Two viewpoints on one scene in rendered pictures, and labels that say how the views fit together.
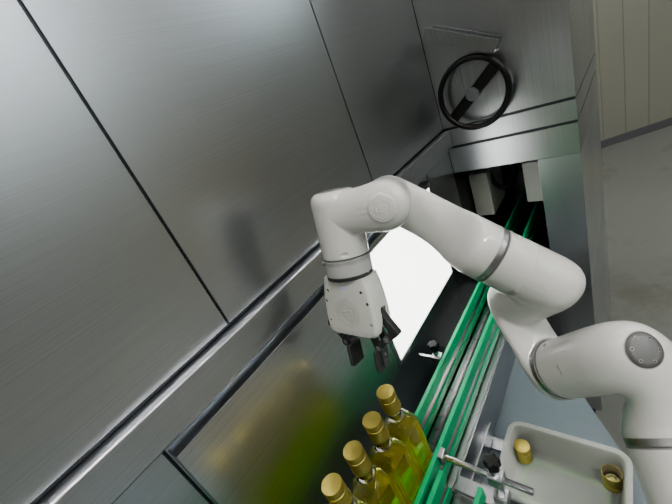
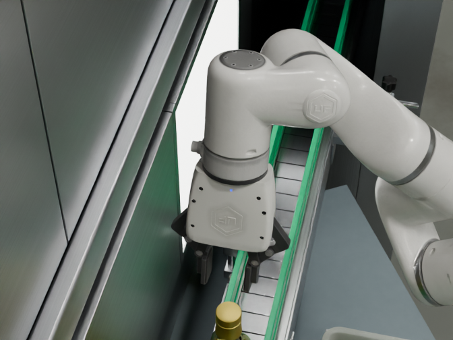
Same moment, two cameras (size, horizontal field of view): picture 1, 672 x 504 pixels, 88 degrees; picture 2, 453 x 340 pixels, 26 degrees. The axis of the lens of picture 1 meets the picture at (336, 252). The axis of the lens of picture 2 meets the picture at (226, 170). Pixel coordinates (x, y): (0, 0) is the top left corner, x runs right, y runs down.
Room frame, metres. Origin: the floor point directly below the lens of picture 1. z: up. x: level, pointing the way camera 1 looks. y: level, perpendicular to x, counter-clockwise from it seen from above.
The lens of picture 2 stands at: (-0.14, 0.42, 2.22)
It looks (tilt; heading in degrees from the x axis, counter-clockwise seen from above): 47 degrees down; 327
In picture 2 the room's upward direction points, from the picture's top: straight up
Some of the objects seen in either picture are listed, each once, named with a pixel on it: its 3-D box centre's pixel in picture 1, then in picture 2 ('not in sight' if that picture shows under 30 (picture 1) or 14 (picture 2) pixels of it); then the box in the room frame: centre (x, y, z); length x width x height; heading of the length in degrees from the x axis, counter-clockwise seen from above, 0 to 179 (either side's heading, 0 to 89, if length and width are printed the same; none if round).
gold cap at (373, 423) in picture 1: (375, 427); not in sight; (0.42, 0.06, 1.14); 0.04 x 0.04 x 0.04
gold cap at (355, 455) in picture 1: (357, 458); not in sight; (0.39, 0.10, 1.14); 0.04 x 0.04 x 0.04
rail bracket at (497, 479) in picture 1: (483, 474); not in sight; (0.39, -0.09, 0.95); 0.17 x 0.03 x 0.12; 44
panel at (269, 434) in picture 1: (370, 324); (163, 204); (0.68, -0.01, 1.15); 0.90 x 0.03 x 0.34; 134
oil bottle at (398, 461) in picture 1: (400, 478); not in sight; (0.42, 0.06, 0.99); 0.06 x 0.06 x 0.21; 43
